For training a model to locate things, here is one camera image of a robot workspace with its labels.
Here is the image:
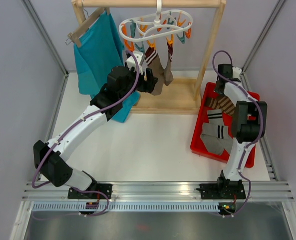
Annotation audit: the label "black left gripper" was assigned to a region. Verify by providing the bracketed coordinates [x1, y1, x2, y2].
[120, 61, 158, 101]

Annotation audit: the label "brown striped sock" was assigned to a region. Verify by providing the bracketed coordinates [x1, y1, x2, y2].
[205, 96, 235, 117]

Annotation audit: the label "beige sock maroon striped cuff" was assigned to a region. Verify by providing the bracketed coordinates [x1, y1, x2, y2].
[164, 43, 174, 86]

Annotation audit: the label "orange clothespin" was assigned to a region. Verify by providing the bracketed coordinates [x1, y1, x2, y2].
[166, 34, 174, 47]
[124, 39, 135, 52]
[184, 28, 192, 39]
[146, 40, 156, 49]

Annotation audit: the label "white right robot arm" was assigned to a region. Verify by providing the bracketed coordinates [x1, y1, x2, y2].
[198, 63, 267, 200]

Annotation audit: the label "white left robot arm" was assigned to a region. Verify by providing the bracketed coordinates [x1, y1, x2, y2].
[33, 66, 158, 199]

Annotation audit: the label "wooden clothes hanger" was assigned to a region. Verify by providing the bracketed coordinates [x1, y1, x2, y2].
[65, 7, 110, 47]

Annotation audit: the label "wooden clothes rack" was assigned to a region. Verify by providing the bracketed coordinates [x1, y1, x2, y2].
[68, 0, 226, 115]

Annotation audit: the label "teal clothespin front left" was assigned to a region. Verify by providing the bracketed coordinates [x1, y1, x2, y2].
[134, 41, 145, 54]

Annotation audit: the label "teal clothespin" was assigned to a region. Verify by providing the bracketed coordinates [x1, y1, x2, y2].
[176, 33, 185, 44]
[134, 41, 145, 54]

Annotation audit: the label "grey sock black stripes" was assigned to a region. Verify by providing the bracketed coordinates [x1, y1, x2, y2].
[201, 109, 233, 154]

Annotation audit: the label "red plastic tray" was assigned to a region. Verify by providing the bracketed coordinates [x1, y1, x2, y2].
[190, 82, 260, 169]

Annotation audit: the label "teal t-shirt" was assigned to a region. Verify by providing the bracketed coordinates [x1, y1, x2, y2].
[73, 11, 141, 124]

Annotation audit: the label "teal clothespin front right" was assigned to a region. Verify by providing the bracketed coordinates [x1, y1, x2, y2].
[176, 33, 185, 44]

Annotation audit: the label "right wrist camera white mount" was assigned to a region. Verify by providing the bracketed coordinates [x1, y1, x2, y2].
[232, 66, 242, 79]

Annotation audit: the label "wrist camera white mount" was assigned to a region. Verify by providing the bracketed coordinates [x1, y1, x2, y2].
[126, 50, 145, 70]
[232, 66, 242, 79]

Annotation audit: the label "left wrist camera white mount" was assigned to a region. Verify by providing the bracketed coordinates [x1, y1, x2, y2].
[126, 50, 145, 70]

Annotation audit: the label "white clip hanger frame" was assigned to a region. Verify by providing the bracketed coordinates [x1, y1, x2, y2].
[118, 0, 193, 43]

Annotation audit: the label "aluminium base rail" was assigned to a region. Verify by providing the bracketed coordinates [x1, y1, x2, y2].
[21, 181, 294, 202]

